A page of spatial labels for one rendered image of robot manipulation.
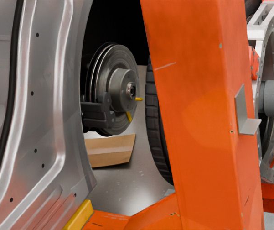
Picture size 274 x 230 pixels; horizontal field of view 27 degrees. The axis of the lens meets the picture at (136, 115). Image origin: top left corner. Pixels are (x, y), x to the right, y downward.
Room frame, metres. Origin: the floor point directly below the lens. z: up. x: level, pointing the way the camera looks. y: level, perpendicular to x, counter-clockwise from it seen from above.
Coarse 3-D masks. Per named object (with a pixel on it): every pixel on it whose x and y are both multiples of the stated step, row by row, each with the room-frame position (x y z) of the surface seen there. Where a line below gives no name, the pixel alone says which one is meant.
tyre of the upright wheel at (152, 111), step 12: (252, 0) 1.65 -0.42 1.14; (252, 12) 1.65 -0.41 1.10; (156, 96) 1.44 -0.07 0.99; (156, 108) 1.43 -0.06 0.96; (156, 120) 1.42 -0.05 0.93; (156, 132) 1.41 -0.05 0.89; (156, 144) 1.41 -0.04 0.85; (264, 144) 1.66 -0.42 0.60; (156, 156) 1.43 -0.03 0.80; (168, 156) 1.40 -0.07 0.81; (168, 168) 1.42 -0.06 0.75; (168, 180) 1.46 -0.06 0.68
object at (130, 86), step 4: (128, 84) 1.78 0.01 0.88; (132, 84) 1.78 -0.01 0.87; (128, 88) 1.77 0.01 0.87; (132, 88) 1.79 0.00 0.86; (136, 88) 1.80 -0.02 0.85; (128, 92) 1.76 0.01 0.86; (132, 92) 1.78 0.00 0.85; (136, 92) 1.80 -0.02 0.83; (128, 96) 1.76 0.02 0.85; (132, 96) 1.77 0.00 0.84
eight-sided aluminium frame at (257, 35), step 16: (272, 0) 1.66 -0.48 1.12; (256, 16) 1.56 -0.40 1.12; (272, 16) 1.54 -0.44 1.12; (256, 32) 1.46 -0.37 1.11; (256, 48) 1.43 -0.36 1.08; (256, 80) 1.37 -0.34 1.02; (256, 96) 1.35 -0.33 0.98; (256, 112) 1.33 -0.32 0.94; (272, 144) 1.62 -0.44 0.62; (272, 160) 1.58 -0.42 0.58; (272, 176) 1.43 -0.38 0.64
